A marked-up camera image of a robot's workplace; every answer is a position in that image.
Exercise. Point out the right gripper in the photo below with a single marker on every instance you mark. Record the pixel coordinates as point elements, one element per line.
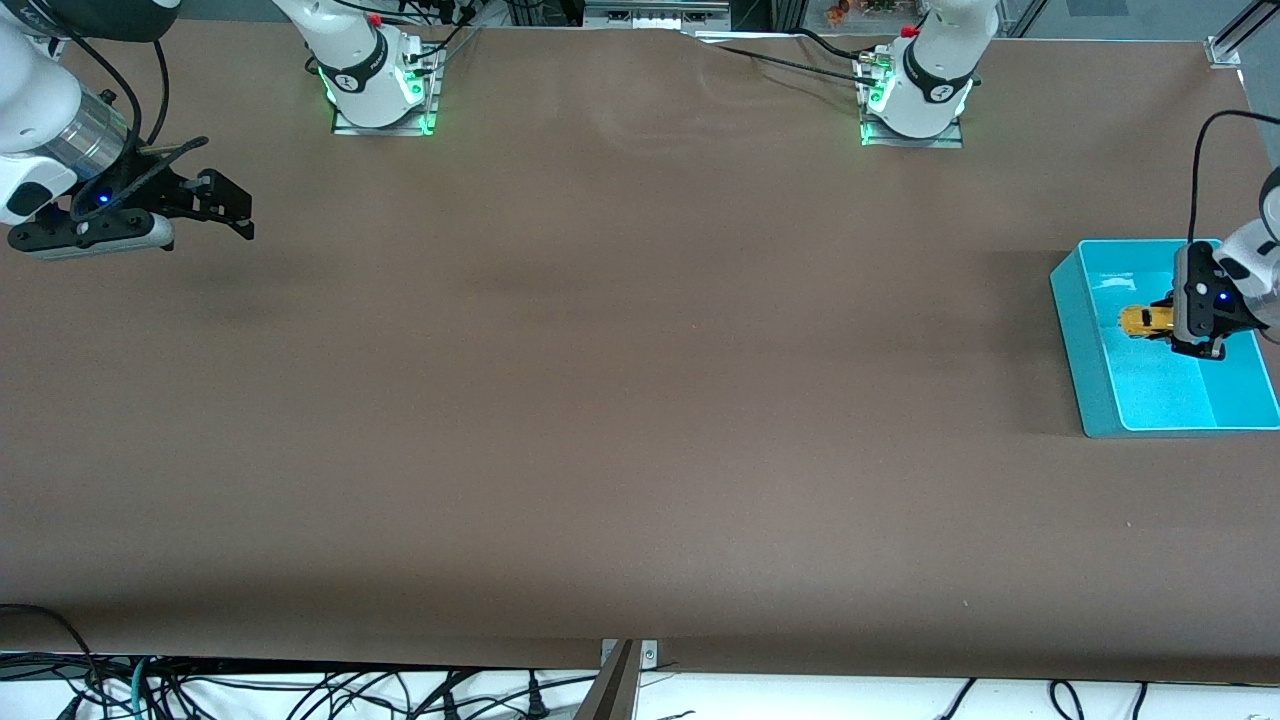
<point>163,186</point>

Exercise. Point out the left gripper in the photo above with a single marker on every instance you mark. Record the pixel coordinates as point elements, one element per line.
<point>1216,316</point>

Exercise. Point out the yellow beetle toy car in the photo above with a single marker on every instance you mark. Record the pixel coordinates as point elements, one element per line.
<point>1140,322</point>

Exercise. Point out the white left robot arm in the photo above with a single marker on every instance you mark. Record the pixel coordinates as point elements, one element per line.
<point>935,70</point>

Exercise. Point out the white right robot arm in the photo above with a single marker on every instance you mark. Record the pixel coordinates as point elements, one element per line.
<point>365,70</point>

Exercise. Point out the teal plastic bin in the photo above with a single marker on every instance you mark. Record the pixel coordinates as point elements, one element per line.
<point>1150,390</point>

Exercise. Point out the small orange figure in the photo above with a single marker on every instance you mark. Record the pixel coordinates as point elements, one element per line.
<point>838,12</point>

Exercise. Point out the brown table cover sheet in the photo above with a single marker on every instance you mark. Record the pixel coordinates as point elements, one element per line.
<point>640,450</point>

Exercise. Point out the dark metal beam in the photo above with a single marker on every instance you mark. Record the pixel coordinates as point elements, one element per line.
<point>610,690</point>

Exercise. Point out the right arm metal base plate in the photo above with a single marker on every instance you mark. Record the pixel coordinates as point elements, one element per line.
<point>345,128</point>

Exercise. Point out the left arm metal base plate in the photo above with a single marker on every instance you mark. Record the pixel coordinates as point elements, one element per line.
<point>950,142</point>

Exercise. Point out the aluminium frame profile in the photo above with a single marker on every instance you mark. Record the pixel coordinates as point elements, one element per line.
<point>1240,30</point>

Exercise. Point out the grey metal frame box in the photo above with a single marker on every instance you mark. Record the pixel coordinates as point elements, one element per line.
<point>655,15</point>

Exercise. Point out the small metal table bracket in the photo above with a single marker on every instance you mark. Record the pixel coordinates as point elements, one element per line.
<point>650,655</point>

